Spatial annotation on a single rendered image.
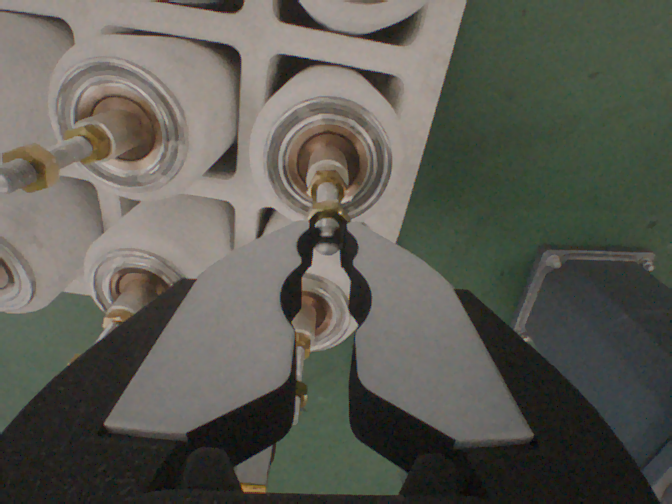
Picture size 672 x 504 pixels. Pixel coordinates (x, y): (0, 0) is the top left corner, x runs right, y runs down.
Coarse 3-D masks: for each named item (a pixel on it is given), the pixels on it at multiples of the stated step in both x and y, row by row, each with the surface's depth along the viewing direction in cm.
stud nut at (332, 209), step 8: (328, 200) 14; (312, 208) 14; (320, 208) 13; (328, 208) 13; (336, 208) 13; (312, 216) 13; (320, 216) 13; (328, 216) 13; (336, 216) 13; (344, 216) 14
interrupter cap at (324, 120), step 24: (336, 96) 19; (288, 120) 19; (312, 120) 19; (336, 120) 19; (360, 120) 19; (288, 144) 20; (312, 144) 20; (336, 144) 20; (360, 144) 20; (384, 144) 20; (264, 168) 20; (288, 168) 21; (360, 168) 21; (384, 168) 21; (288, 192) 21; (360, 192) 21
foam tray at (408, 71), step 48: (0, 0) 22; (48, 0) 22; (96, 0) 22; (144, 0) 22; (288, 0) 30; (432, 0) 22; (240, 48) 24; (288, 48) 24; (336, 48) 24; (384, 48) 24; (432, 48) 24; (240, 96) 26; (384, 96) 34; (432, 96) 25; (240, 144) 27; (192, 192) 29; (240, 192) 29; (240, 240) 31
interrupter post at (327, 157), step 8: (320, 152) 19; (328, 152) 19; (336, 152) 19; (312, 160) 19; (320, 160) 18; (328, 160) 18; (336, 160) 18; (344, 160) 19; (312, 168) 18; (320, 168) 18; (328, 168) 18; (336, 168) 18; (344, 168) 18; (312, 176) 18; (344, 176) 18
